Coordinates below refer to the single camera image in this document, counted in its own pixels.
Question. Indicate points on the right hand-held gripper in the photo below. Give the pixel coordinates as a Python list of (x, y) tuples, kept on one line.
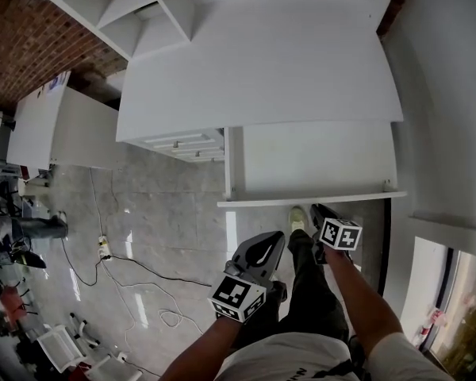
[(341, 234)]

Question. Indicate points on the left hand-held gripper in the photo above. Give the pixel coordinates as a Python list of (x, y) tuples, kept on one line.
[(232, 292)]

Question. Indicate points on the wide white desk drawer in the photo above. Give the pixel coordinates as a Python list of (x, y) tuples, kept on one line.
[(309, 157)]

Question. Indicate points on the person's right forearm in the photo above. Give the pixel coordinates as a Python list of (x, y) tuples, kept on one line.
[(361, 300)]

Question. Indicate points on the person's left forearm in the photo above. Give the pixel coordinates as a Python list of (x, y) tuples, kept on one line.
[(210, 351)]

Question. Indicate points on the white desk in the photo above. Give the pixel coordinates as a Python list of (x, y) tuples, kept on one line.
[(262, 54)]

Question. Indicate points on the person's right shoe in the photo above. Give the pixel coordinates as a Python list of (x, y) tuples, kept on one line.
[(297, 217)]

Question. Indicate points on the person's dark trousers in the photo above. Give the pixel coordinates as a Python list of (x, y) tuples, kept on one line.
[(313, 292)]

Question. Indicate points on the person's white t-shirt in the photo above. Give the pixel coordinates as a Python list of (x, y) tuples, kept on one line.
[(293, 359)]

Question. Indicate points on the clear plastic bottle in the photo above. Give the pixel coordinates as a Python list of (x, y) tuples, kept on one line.
[(437, 318)]

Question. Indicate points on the black framed window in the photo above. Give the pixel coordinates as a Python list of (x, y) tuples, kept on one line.
[(464, 316)]

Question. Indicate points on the white side cabinet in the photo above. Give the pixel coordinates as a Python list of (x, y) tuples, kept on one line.
[(39, 129)]

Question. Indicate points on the stickers on side cabinet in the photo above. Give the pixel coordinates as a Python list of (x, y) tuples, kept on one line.
[(56, 82)]

